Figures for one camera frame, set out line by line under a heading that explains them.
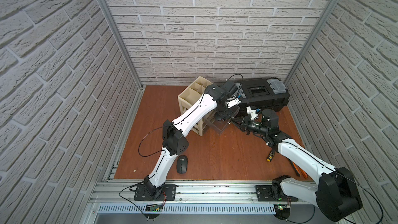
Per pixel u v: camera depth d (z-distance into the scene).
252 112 0.76
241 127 0.72
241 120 0.75
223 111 0.72
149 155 0.51
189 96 0.83
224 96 0.58
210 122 0.92
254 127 0.69
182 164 0.81
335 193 0.40
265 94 0.93
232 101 0.71
